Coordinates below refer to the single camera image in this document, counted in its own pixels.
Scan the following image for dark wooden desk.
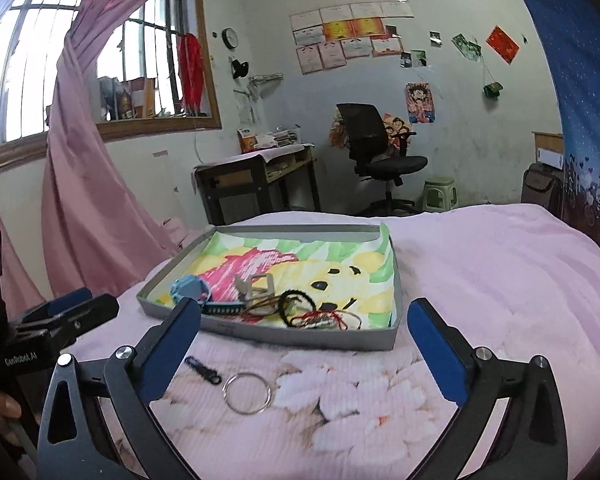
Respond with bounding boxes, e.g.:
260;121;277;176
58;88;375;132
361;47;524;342
194;142;322;226

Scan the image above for green plastic stool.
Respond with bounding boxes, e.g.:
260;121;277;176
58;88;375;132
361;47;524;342
422;176;457;212

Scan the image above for white wall paper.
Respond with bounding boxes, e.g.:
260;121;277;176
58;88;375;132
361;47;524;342
235;89;256;123

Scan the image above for red diamond paper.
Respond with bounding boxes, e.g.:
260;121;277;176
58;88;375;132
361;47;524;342
486;25;521;65

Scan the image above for wooden cabinet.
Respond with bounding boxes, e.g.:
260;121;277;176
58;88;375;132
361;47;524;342
532;131;565;171

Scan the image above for red hanging ornament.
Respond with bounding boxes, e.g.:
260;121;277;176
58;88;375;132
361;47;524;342
176;32;206;116

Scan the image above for metal key ring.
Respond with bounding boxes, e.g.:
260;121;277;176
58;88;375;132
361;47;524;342
222;371;272;416

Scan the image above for green wall photos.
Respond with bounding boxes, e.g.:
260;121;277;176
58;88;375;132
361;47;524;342
451;33;482;61

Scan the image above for person's left hand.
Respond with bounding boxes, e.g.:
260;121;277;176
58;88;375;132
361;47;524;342
0;391;23;423

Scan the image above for group of wall certificates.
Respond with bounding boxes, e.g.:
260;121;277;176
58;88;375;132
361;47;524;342
290;1;414;75

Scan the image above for stack of books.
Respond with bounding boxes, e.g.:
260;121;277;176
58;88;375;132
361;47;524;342
257;129;301;148

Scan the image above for blue wrist watch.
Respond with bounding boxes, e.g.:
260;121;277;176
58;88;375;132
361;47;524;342
170;276;246;317

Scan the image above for grey shallow box tray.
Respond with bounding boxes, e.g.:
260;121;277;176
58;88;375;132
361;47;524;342
136;223;404;352

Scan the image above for barred window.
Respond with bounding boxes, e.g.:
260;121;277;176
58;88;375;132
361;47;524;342
0;0;222;161

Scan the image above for beige hair claw clip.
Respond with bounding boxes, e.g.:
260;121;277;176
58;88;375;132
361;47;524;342
234;274;275;306

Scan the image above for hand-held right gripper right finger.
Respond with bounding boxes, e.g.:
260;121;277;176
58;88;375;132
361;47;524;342
407;297;570;480

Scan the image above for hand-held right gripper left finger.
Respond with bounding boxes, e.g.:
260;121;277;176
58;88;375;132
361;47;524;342
36;297;202;480

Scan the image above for dark bin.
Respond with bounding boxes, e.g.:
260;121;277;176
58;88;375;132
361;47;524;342
521;162;565;218

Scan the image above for red string bracelet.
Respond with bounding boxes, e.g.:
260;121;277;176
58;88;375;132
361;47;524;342
290;310;363;332

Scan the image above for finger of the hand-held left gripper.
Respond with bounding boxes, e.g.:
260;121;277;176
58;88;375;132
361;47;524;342
10;287;93;330
15;294;120;357

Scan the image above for cartoon group poster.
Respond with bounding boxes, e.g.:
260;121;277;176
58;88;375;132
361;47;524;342
329;112;411;153

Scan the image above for small black clasp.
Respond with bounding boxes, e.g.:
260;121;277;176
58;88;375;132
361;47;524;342
184;356;223;387

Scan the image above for black office chair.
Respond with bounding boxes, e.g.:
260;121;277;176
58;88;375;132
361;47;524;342
336;103;428;217

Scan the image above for blue printed curtain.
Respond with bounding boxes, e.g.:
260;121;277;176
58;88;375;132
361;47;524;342
512;0;600;256

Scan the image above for orange box on sill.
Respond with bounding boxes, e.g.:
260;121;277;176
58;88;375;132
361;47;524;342
120;77;156;120

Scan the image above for pink floral blanket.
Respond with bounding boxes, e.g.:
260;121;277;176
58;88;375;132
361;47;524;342
55;203;600;480

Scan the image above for black braided bracelet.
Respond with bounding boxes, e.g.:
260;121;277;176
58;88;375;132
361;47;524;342
278;288;321;328

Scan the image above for coloured bear drawing paper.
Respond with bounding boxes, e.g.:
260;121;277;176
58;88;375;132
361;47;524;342
155;223;398;332

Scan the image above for cartoon figure poster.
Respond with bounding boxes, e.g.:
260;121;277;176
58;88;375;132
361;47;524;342
406;82;437;124

